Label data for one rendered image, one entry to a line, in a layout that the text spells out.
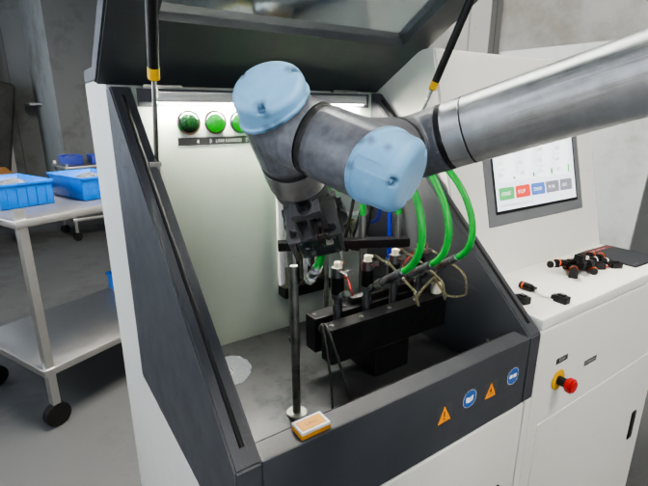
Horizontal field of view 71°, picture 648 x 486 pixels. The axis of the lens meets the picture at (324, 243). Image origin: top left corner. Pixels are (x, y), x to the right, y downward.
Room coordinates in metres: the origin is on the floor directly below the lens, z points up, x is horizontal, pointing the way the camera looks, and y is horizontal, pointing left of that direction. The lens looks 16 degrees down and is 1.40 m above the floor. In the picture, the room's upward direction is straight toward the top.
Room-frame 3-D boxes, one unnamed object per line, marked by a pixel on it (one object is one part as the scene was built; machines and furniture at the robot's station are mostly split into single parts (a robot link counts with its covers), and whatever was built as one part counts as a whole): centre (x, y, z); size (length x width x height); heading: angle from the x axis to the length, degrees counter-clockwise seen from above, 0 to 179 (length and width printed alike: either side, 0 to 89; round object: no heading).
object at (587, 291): (1.16, -0.69, 0.96); 0.70 x 0.22 x 0.03; 124
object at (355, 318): (0.95, -0.13, 0.91); 0.34 x 0.10 x 0.15; 124
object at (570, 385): (0.91, -0.56, 0.80); 0.05 x 0.04 x 0.05; 124
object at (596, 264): (1.18, -0.72, 1.01); 0.23 x 0.11 x 0.06; 124
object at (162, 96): (1.11, 0.12, 1.43); 0.54 x 0.03 x 0.02; 124
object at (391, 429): (0.69, -0.16, 0.87); 0.62 x 0.04 x 0.16; 124
